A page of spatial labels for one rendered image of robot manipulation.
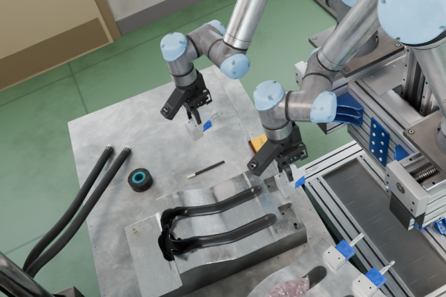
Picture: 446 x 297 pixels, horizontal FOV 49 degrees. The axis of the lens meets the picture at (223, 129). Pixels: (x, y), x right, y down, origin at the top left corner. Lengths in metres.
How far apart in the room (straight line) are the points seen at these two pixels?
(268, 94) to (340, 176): 1.22
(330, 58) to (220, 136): 0.69
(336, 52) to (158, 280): 0.80
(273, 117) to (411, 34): 0.42
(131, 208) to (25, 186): 1.49
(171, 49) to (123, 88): 1.98
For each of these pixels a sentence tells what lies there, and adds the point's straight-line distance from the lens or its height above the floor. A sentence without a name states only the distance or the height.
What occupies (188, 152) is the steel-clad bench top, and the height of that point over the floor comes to 0.80.
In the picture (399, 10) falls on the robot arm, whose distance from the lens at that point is 0.89.
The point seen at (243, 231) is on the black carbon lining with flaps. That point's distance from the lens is 1.44.
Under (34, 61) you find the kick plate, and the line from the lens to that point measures 3.70.
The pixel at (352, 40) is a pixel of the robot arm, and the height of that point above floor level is 1.39.
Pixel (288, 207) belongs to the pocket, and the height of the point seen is 0.86.
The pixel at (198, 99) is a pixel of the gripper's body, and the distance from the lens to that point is 1.51.
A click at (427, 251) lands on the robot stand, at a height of 0.21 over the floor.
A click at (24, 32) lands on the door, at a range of 3.58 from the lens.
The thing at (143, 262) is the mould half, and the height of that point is 0.86.
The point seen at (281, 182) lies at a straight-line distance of 1.42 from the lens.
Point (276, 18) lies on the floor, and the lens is 3.52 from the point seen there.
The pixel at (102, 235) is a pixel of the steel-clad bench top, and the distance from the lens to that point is 1.67.
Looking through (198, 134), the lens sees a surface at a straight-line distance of 1.62.
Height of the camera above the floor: 2.14
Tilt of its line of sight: 49 degrees down
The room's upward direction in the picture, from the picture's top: 16 degrees counter-clockwise
